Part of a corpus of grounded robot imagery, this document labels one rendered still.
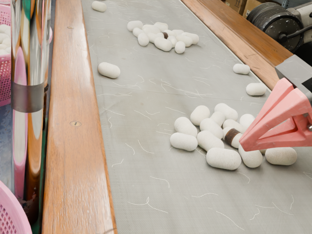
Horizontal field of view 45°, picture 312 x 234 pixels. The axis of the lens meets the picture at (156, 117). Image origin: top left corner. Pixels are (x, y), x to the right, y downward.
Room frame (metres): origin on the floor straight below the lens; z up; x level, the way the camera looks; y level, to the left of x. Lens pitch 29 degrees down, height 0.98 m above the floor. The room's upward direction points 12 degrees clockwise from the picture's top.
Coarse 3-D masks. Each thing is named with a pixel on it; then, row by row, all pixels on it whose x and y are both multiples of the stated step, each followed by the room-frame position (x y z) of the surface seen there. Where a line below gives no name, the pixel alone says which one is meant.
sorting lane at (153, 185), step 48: (96, 0) 0.95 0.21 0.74; (144, 0) 1.06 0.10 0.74; (96, 48) 0.62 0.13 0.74; (144, 48) 0.67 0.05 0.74; (192, 48) 0.73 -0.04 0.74; (144, 96) 0.48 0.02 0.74; (192, 96) 0.51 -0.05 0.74; (240, 96) 0.55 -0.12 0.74; (144, 144) 0.36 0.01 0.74; (144, 192) 0.28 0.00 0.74; (192, 192) 0.29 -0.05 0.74; (240, 192) 0.31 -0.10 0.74; (288, 192) 0.33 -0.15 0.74
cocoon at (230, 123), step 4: (228, 120) 0.43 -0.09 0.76; (232, 120) 0.43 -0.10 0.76; (224, 124) 0.42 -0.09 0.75; (228, 124) 0.42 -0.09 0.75; (232, 124) 0.42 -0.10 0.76; (236, 124) 0.42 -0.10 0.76; (240, 124) 0.42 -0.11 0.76; (236, 128) 0.41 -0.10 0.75; (240, 128) 0.41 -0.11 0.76; (244, 128) 0.42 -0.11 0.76; (244, 132) 0.41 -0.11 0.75
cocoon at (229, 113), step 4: (220, 104) 0.46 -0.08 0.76; (224, 104) 0.46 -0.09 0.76; (216, 108) 0.46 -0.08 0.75; (220, 108) 0.46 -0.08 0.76; (224, 108) 0.45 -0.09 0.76; (228, 108) 0.45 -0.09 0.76; (224, 112) 0.45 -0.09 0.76; (228, 112) 0.45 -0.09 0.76; (232, 112) 0.45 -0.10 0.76; (236, 112) 0.45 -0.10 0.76; (228, 116) 0.44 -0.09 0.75; (232, 116) 0.44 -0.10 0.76; (236, 116) 0.45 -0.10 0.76; (236, 120) 0.45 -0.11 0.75
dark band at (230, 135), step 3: (231, 129) 0.40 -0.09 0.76; (234, 129) 0.40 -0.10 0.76; (228, 132) 0.40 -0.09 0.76; (231, 132) 0.40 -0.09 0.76; (234, 132) 0.40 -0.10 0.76; (237, 132) 0.40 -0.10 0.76; (240, 132) 0.40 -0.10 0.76; (228, 135) 0.39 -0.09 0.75; (231, 135) 0.39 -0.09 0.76; (234, 135) 0.39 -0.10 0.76; (225, 138) 0.40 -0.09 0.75; (228, 138) 0.39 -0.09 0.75; (231, 138) 0.39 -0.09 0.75; (225, 141) 0.40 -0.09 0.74; (228, 141) 0.39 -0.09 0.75; (231, 141) 0.39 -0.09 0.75
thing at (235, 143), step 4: (224, 128) 0.41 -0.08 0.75; (228, 128) 0.40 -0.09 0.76; (224, 132) 0.40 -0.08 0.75; (224, 136) 0.40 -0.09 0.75; (236, 136) 0.39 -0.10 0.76; (240, 136) 0.39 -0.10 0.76; (224, 140) 0.40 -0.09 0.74; (236, 140) 0.39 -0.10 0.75; (232, 144) 0.39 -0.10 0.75; (236, 144) 0.39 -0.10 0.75
